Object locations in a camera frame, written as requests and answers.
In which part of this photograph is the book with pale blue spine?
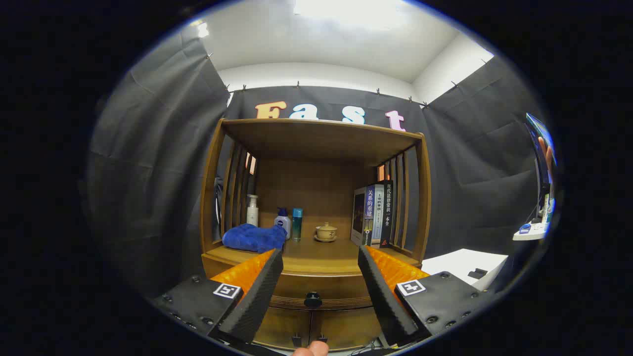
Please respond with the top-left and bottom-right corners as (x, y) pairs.
(371, 184), (385, 248)

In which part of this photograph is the computer monitor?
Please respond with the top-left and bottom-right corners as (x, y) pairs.
(525, 113), (558, 198)

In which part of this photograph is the book with black spine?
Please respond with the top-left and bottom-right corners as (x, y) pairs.
(380, 180), (395, 249)

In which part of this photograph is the beige lidded teacup with saucer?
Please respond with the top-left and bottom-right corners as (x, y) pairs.
(314, 222), (338, 243)

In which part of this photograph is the white bottle with blue cap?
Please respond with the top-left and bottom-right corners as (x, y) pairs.
(274, 207), (292, 240)

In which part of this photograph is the wooden cabinet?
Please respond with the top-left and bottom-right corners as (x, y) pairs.
(199, 118), (432, 352)

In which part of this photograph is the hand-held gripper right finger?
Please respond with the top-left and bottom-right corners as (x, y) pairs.
(357, 245), (490, 348)

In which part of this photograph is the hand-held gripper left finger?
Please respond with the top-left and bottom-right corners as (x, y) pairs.
(151, 247), (284, 345)

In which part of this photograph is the wooden cabinet door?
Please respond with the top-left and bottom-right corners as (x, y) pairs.
(255, 307), (311, 349)
(312, 307), (384, 349)

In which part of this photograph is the black backdrop cloth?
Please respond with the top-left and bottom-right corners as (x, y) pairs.
(87, 30), (549, 297)

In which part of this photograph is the wooden countertop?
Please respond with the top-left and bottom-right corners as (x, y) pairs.
(204, 236), (421, 276)

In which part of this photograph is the blue towel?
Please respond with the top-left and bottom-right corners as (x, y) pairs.
(222, 223), (288, 254)

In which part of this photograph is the white shelf with small items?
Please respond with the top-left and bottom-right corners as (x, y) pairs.
(513, 222), (550, 241)

